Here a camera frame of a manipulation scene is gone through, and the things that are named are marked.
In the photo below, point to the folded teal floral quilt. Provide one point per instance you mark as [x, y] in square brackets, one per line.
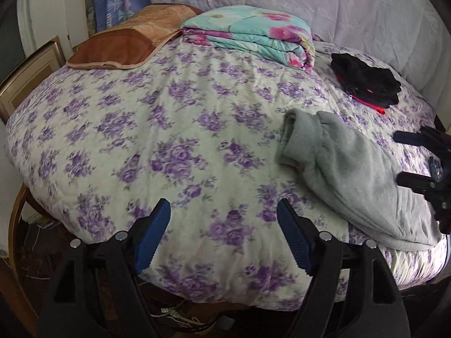
[277, 36]

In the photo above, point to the folded black red clothing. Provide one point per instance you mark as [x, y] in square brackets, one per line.
[374, 87]

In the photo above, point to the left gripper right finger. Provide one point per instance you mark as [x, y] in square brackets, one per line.
[352, 292]

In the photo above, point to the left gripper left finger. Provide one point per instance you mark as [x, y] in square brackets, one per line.
[94, 290]

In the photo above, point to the brown pillow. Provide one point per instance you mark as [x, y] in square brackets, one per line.
[133, 42]

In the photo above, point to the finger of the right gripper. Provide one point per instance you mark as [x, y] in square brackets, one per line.
[430, 138]
[420, 184]

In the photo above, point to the grey sweatpants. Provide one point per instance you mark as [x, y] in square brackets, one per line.
[356, 178]

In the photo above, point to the purple floral bedspread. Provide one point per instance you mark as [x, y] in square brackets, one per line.
[198, 126]

